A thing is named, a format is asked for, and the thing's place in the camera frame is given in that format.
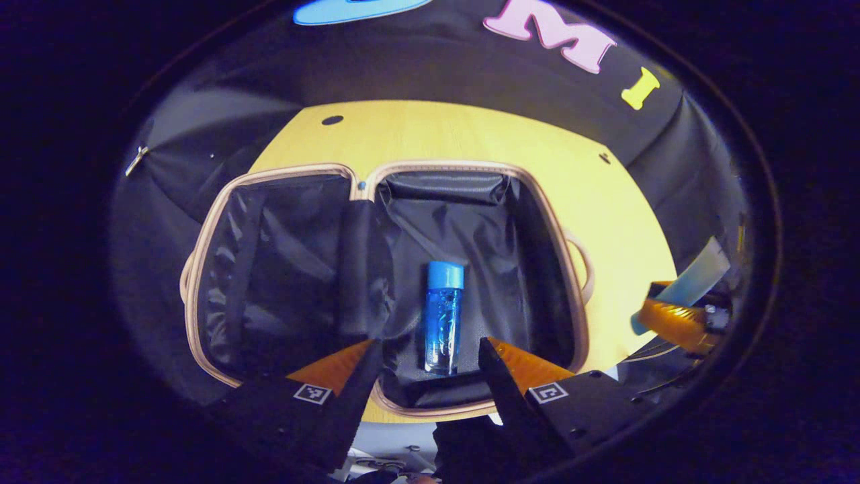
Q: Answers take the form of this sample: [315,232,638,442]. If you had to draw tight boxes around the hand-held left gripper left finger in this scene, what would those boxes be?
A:
[208,338,384,475]

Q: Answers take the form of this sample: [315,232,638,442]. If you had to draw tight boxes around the black backdrop cloth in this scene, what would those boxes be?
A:
[111,0,750,404]

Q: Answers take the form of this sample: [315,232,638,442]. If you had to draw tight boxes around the pink suitcase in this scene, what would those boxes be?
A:
[179,160,596,419]

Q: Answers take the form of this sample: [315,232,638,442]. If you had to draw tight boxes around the light blue skin care tube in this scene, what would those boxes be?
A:
[630,235,730,335]

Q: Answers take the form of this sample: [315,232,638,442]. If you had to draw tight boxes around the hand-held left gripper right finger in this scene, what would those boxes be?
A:
[478,336,662,465]

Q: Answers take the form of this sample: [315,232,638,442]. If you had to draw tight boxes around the blue skin care bottle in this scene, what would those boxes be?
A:
[423,261,466,376]

